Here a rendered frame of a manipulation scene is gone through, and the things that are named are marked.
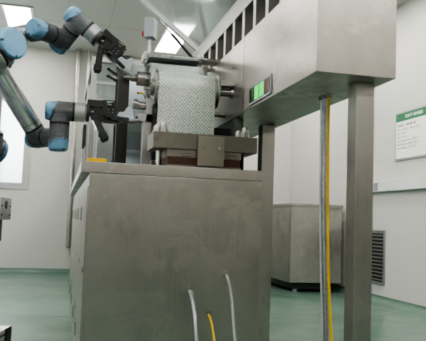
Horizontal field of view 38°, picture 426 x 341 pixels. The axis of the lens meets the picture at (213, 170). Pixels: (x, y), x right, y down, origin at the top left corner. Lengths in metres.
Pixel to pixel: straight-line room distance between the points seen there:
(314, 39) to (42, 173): 6.45
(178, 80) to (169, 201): 0.57
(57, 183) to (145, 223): 5.85
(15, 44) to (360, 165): 1.25
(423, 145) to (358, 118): 3.77
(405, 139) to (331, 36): 4.13
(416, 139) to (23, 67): 4.85
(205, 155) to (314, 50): 0.67
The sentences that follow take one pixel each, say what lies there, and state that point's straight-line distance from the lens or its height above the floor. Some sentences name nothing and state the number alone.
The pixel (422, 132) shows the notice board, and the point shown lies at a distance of 5.70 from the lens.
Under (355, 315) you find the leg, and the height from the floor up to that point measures 0.45.
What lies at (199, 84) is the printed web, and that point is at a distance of 2.58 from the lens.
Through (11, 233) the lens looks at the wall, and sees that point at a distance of 8.05.
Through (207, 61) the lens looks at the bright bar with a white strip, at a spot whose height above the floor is 1.45.
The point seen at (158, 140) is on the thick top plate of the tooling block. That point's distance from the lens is 2.31.
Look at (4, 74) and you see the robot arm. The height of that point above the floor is 1.23.
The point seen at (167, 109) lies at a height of 1.15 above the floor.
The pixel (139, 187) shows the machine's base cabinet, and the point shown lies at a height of 0.82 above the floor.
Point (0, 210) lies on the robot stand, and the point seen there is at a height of 0.72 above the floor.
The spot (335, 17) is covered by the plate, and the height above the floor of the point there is 1.30.
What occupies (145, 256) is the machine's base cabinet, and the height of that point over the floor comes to 0.57.
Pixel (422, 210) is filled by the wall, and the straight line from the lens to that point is 5.67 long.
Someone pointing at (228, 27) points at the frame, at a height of 1.58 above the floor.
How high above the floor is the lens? 0.71
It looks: 5 degrees up
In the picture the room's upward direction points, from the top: 2 degrees clockwise
